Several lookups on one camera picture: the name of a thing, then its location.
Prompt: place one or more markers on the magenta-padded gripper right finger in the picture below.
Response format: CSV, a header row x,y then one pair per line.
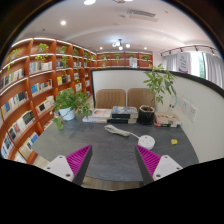
x,y
166,165

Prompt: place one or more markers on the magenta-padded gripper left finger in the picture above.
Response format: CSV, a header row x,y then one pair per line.
x,y
60,166

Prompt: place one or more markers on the yellow charger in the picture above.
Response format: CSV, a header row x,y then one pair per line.
x,y
174,142

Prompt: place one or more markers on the round white power strip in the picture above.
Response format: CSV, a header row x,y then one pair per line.
x,y
146,142

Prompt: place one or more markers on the red and black book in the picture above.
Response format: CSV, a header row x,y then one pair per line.
x,y
165,125

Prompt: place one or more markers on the leafy plant in white pot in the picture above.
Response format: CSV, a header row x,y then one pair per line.
x,y
67,114

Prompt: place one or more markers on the tall plant in black pot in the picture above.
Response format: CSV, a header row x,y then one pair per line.
x,y
146,115

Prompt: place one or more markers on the thin white book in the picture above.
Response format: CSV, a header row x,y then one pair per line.
x,y
95,120

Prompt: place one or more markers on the orange bookshelf unit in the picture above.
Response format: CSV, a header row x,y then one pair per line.
x,y
23,106

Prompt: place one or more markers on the white hanging banner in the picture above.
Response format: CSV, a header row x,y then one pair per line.
x,y
184,62

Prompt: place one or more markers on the white curtains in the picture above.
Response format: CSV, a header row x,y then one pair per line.
x,y
213,68

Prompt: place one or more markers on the ceiling lamp cluster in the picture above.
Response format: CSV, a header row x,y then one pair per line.
x,y
119,43

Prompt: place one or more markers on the recessed ceiling lights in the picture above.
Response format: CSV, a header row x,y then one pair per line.
x,y
63,22

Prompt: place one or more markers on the ceiling air vent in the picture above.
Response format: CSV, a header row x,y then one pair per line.
x,y
141,14

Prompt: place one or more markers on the white wall socket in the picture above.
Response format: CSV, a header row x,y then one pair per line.
x,y
185,106
192,112

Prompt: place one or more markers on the black track light rail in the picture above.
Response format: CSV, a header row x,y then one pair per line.
x,y
186,47

